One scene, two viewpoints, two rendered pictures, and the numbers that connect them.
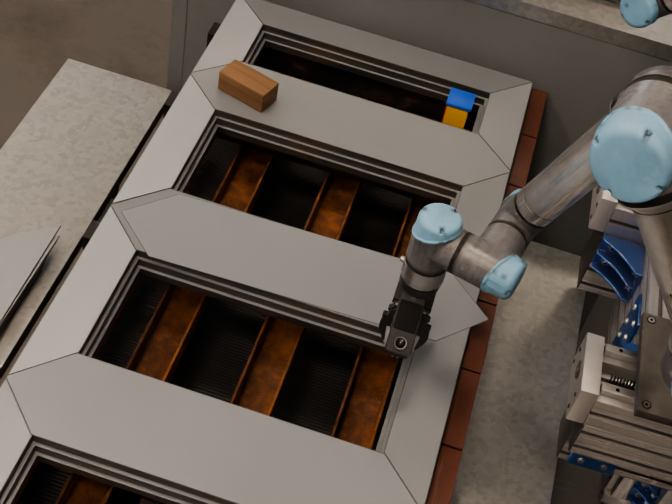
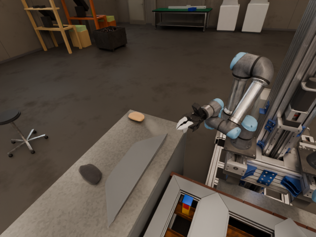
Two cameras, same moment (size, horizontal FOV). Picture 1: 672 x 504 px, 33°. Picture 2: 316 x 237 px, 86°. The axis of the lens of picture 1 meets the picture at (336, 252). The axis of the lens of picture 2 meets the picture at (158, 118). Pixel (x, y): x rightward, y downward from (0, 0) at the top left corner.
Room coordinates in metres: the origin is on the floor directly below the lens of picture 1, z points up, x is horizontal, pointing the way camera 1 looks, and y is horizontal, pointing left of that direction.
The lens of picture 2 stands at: (2.02, 0.35, 2.04)
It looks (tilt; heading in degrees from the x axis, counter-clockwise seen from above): 39 degrees down; 293
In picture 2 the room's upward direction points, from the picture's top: 3 degrees counter-clockwise
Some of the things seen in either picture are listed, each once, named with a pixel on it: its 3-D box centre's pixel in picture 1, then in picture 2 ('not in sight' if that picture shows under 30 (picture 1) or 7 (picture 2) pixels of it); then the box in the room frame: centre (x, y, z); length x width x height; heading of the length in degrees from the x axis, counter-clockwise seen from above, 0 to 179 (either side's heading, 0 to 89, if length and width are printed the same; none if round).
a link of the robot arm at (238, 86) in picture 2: not in sight; (236, 94); (1.90, -0.76, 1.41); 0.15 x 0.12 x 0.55; 150
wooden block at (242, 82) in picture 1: (248, 85); not in sight; (1.93, 0.27, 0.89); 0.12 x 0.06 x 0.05; 67
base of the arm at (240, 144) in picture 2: not in sight; (242, 138); (1.78, -0.70, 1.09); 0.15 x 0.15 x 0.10
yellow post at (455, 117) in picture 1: (450, 134); (186, 207); (2.07, -0.20, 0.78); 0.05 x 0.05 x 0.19; 84
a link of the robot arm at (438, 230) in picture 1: (435, 239); not in sight; (1.33, -0.16, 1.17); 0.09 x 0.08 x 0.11; 70
